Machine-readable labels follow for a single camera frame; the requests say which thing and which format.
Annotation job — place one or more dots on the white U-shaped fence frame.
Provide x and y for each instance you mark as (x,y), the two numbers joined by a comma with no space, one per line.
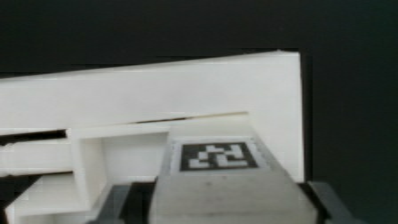
(247,83)

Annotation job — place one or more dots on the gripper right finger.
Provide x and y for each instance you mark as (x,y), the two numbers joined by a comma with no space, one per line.
(332,210)

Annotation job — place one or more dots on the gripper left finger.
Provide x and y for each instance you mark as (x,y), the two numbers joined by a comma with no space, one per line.
(126,205)

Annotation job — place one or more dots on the white chair leg with tag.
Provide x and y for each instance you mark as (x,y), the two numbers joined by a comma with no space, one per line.
(222,184)

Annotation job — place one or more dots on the white chair seat part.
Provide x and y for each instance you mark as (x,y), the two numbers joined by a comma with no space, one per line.
(101,157)

